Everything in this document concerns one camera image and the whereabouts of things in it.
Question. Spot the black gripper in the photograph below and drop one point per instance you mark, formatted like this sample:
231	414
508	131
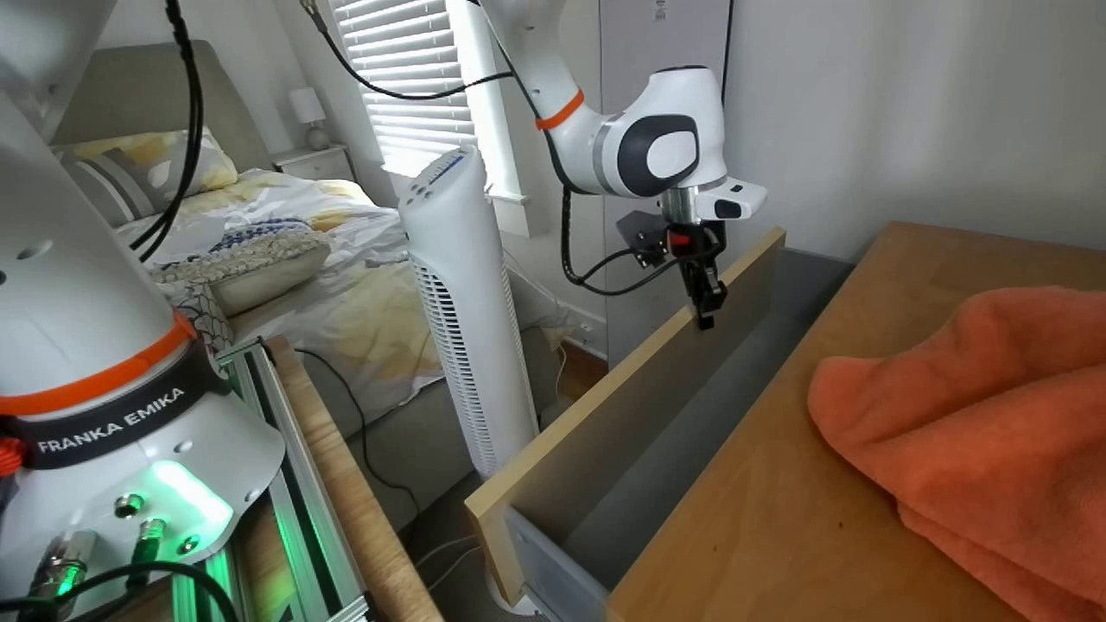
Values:
697	246

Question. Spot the light wooden dresser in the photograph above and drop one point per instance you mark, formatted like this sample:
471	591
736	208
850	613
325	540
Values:
808	486

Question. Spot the white tower fan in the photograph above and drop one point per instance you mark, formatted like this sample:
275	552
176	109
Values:
468	313

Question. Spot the orange towel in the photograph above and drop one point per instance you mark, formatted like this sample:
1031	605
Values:
990	427

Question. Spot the white yellow bed duvet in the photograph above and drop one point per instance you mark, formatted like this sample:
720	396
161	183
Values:
334	289

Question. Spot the white window blind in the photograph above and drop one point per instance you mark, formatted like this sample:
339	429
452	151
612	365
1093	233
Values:
402	80

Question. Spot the wood edged robot cart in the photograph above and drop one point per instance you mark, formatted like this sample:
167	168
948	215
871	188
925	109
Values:
334	486

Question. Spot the white nightstand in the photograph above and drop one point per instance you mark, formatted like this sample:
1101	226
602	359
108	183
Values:
311	162

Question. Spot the small white table lamp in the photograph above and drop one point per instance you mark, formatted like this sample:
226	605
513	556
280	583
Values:
310	112

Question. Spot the patterned grey folded blanket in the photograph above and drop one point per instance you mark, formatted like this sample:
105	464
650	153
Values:
245	261

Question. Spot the yellow white pillow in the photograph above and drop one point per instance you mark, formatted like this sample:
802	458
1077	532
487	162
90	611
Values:
149	168

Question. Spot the grey bed headboard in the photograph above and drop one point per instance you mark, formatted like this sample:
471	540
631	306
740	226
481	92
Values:
173	92

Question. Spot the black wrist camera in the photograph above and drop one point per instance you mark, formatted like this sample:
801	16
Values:
644	236

